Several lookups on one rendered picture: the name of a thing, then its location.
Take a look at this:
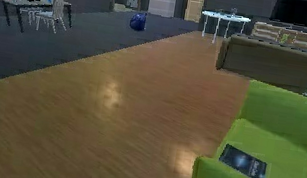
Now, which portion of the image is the black television set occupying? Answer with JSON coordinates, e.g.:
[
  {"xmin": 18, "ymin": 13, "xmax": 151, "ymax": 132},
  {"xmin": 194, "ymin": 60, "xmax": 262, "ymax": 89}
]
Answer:
[{"xmin": 269, "ymin": 0, "xmax": 307, "ymax": 28}]

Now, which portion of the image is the white cabinet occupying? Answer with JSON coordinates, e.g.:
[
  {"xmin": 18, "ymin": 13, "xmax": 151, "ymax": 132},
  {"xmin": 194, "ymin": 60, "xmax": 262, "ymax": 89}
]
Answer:
[{"xmin": 146, "ymin": 0, "xmax": 177, "ymax": 19}]

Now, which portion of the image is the wooden shelf unit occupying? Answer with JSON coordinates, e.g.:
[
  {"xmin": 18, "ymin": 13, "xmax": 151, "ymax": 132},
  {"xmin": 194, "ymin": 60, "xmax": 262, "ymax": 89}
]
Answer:
[{"xmin": 250, "ymin": 20, "xmax": 307, "ymax": 51}]

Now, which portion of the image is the white chair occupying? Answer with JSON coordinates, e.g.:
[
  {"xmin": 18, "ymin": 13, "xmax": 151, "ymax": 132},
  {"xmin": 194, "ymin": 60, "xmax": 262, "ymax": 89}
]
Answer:
[
  {"xmin": 32, "ymin": 0, "xmax": 72, "ymax": 36},
  {"xmin": 18, "ymin": 6, "xmax": 40, "ymax": 27}
]

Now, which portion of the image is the dark desk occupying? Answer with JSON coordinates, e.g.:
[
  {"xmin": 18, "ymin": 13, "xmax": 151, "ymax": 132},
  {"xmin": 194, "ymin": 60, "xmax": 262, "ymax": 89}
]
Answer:
[{"xmin": 0, "ymin": 0, "xmax": 76, "ymax": 41}]

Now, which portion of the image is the dark blue book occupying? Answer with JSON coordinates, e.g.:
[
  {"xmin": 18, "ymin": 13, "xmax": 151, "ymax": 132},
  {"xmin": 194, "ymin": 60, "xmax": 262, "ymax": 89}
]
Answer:
[{"xmin": 215, "ymin": 143, "xmax": 271, "ymax": 178}]

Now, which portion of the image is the blue round bag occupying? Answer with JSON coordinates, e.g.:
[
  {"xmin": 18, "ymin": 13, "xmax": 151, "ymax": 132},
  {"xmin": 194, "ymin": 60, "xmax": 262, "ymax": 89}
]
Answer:
[{"xmin": 128, "ymin": 10, "xmax": 149, "ymax": 33}]

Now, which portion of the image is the pale wooden door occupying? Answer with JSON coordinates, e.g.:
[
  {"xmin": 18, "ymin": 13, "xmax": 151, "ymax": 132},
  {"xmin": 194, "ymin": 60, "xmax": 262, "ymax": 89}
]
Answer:
[{"xmin": 183, "ymin": 0, "xmax": 206, "ymax": 24}]

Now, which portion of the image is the green sofa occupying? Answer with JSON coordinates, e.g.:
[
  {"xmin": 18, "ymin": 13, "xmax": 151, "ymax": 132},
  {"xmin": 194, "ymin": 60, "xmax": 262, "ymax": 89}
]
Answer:
[{"xmin": 188, "ymin": 71, "xmax": 307, "ymax": 178}]

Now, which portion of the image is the brown sofa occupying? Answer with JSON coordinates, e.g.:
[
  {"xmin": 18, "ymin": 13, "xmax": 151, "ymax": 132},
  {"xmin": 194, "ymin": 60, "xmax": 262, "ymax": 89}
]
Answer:
[{"xmin": 212, "ymin": 31, "xmax": 307, "ymax": 98}]

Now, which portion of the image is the white round table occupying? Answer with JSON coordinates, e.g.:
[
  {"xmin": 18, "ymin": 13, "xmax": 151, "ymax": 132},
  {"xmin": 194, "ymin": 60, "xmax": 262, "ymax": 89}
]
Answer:
[{"xmin": 197, "ymin": 8, "xmax": 252, "ymax": 49}]

